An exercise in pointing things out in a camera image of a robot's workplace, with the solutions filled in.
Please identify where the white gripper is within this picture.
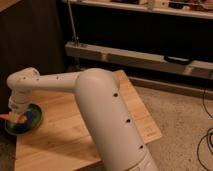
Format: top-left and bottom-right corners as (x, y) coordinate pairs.
(8, 98), (30, 123)

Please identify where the orange pepper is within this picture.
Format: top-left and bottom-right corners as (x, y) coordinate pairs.
(0, 114), (27, 123)

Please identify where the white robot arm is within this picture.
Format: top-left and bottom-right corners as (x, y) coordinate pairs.
(7, 68), (159, 171)

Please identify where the blue sponge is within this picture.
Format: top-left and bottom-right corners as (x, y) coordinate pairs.
(20, 111), (38, 131)

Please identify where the green ceramic plate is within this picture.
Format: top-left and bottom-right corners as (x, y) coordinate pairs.
(5, 104), (42, 136)

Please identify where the bamboo folding table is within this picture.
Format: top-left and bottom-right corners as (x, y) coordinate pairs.
(14, 69), (163, 171)

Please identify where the dark wooden cabinet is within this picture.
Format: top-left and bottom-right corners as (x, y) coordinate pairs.
(0, 0), (65, 114)

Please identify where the metal pole stand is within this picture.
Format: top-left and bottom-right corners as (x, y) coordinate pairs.
(67, 0), (86, 47)

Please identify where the wooden shelf with clutter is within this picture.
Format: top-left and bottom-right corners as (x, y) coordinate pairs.
(61, 0), (213, 20)

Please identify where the black cable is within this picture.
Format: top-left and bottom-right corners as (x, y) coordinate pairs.
(196, 68), (213, 171)

